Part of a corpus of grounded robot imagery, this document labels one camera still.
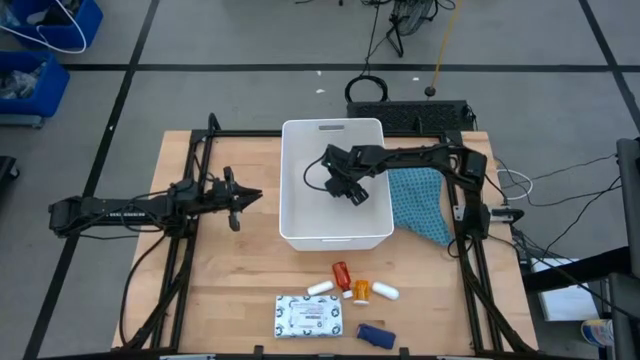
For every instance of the black aluminium rail frame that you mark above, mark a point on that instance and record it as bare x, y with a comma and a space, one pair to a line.
240, 133

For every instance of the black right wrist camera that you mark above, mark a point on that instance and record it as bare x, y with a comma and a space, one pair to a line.
332, 156

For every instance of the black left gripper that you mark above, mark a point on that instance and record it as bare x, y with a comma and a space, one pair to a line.
222, 195

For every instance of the clear plastic bag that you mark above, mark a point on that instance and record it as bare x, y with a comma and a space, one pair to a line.
15, 84

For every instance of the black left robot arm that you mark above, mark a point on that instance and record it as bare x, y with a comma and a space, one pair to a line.
100, 210

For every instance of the white plastic bin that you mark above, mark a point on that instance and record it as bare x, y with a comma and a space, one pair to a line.
320, 222

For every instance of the dark blue bandage roll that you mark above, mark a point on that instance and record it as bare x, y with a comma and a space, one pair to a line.
376, 336

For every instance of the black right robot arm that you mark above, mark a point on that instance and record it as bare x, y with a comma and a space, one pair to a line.
425, 155

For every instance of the white box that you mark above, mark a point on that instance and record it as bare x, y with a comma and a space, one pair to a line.
567, 302

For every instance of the black object at floor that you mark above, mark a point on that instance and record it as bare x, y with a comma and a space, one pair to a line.
7, 172

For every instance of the white gauze roll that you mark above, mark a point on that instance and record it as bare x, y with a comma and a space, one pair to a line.
320, 288
385, 290

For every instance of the printed can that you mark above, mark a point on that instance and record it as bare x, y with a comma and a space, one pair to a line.
597, 332

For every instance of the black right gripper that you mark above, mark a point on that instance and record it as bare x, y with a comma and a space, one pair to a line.
355, 176

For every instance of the red pill bottle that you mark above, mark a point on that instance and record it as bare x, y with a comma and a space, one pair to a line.
341, 276

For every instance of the blue storage bin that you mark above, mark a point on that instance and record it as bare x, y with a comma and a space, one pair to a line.
85, 25
47, 95

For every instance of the yellow pole black foot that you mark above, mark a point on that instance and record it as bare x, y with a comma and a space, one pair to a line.
442, 45

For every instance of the grey dolly platform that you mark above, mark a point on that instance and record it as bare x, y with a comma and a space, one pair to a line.
20, 121

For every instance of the black perforated case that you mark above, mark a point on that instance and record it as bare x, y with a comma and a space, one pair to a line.
407, 116

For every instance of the black beam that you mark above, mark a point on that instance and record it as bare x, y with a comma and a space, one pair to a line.
575, 272

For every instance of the amber pill bottle white cap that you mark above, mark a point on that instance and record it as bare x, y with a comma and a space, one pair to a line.
361, 290

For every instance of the white patterned wipes pack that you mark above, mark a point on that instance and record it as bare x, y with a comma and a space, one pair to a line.
307, 316

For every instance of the teal patterned cloth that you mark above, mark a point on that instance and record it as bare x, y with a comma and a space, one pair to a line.
417, 205

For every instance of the grey metal post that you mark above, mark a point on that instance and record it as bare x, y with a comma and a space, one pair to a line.
629, 200

